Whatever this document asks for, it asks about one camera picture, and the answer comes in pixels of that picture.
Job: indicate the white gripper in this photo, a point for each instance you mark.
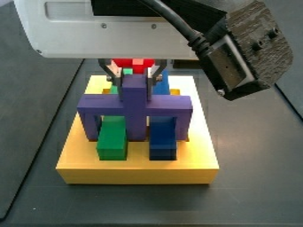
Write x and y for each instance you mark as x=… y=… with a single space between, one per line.
x=65 y=30

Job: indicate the purple comb-shaped block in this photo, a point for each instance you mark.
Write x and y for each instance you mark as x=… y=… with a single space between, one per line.
x=135 y=108

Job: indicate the black angle fixture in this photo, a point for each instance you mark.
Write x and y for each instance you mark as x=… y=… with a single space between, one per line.
x=186 y=64

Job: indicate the yellow slotted board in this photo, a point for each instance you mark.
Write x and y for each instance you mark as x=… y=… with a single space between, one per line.
x=194 y=167

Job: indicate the red comb-shaped block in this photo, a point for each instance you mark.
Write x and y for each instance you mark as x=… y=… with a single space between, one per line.
x=137 y=64

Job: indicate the blue bar block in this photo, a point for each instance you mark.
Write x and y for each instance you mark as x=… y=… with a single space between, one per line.
x=162 y=127

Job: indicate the green bar block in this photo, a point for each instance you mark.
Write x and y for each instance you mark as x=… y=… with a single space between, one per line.
x=113 y=143

